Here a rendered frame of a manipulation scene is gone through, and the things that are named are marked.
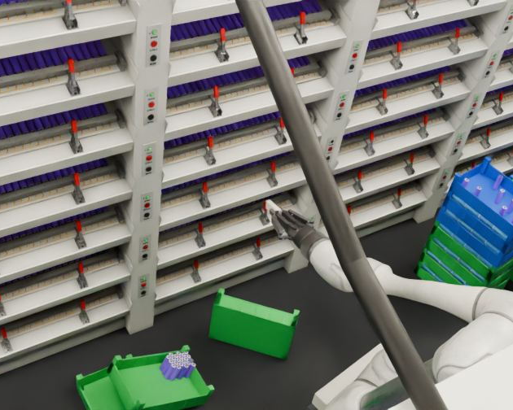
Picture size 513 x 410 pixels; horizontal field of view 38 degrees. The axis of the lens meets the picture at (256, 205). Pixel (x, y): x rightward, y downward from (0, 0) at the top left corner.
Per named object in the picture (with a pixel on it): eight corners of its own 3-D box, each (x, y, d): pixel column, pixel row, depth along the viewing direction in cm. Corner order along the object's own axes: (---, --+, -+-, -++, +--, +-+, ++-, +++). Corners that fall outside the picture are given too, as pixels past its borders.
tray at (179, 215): (308, 183, 273) (317, 169, 265) (156, 233, 246) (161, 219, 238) (282, 139, 280) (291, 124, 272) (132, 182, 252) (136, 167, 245)
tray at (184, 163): (318, 142, 259) (332, 119, 248) (159, 189, 232) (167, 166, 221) (291, 97, 266) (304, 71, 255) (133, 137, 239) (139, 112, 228)
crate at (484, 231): (535, 233, 284) (544, 218, 278) (503, 254, 273) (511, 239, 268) (474, 185, 299) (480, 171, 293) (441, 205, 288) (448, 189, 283)
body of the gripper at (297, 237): (298, 257, 222) (281, 241, 229) (322, 248, 226) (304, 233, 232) (300, 237, 218) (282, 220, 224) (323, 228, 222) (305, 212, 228)
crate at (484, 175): (544, 218, 278) (552, 202, 273) (511, 239, 268) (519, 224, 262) (480, 171, 293) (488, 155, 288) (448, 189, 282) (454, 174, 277)
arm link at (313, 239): (333, 260, 223) (322, 250, 227) (335, 235, 218) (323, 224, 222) (309, 270, 219) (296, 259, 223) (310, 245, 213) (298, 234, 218)
